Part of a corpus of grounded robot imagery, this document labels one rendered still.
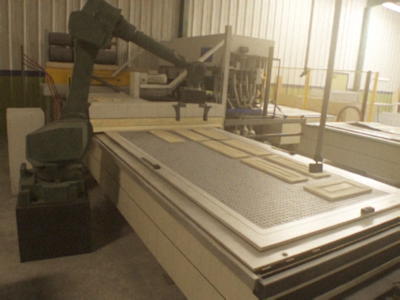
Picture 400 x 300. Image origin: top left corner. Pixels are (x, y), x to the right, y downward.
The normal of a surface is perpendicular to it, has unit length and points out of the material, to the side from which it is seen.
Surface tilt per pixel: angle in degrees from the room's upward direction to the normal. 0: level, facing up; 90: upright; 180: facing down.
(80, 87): 80
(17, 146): 90
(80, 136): 90
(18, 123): 90
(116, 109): 90
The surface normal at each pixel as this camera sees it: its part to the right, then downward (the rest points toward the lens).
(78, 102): 0.45, 0.06
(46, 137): 0.15, 0.23
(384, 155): -0.86, 0.06
